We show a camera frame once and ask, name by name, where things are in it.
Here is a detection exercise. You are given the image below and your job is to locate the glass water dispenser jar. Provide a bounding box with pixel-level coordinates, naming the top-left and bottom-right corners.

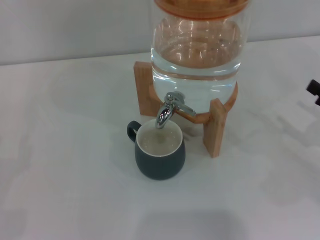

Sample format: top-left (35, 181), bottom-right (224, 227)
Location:
top-left (149, 0), bottom-right (251, 115)

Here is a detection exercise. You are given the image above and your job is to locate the dark grey ceramic mug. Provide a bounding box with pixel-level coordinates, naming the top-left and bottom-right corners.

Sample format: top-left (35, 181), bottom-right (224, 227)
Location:
top-left (126, 120), bottom-right (187, 181)

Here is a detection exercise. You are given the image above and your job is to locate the light wooden dispenser stand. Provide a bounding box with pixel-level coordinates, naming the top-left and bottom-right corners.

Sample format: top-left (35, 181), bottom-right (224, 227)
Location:
top-left (133, 60), bottom-right (240, 159)

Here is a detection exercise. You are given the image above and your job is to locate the wooden dispenser lid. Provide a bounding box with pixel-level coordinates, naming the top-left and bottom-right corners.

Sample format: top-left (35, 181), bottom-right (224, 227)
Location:
top-left (152, 0), bottom-right (248, 20)

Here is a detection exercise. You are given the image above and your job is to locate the chrome dispenser faucet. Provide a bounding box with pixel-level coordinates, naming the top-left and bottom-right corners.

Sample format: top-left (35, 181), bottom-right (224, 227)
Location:
top-left (155, 91), bottom-right (197, 130)

